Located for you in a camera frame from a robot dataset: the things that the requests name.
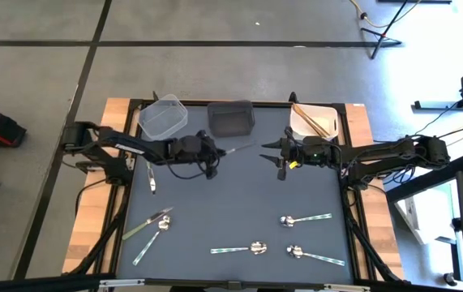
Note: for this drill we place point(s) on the black aluminium table frame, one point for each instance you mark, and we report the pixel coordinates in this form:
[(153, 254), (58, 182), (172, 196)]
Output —
[(235, 284)]

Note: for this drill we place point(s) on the black tripod stand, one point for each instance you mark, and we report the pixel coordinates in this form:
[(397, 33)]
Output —
[(382, 37)]

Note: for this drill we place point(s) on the white box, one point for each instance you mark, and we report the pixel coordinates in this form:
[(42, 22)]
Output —
[(425, 215)]

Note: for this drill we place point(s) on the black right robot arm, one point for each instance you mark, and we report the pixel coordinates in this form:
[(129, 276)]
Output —
[(377, 156)]

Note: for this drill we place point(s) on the black diagonal beam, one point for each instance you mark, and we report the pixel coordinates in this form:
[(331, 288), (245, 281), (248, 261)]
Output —
[(425, 182)]

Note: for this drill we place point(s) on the yellow tag on gripper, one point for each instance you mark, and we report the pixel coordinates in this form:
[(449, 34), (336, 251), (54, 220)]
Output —
[(294, 164)]

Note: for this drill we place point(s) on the white plastic container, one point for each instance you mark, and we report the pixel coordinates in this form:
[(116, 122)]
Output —
[(324, 130)]

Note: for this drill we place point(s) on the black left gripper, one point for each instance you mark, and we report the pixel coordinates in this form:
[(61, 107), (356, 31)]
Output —
[(194, 152)]

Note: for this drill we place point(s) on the black caster wheel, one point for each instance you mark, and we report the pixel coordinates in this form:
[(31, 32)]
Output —
[(450, 279)]

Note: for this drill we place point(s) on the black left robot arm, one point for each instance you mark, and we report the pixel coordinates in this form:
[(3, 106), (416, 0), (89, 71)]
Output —
[(134, 148)]

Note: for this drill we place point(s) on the dark grey plastic container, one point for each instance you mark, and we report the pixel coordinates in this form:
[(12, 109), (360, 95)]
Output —
[(231, 118)]

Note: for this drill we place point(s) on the dark grey table mat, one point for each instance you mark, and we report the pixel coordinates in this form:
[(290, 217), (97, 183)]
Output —
[(235, 211)]

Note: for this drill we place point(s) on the clear plastic container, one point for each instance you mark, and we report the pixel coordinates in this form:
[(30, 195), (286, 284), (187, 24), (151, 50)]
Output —
[(162, 117)]

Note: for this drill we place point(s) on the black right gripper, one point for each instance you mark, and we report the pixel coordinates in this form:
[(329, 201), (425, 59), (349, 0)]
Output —
[(312, 154)]

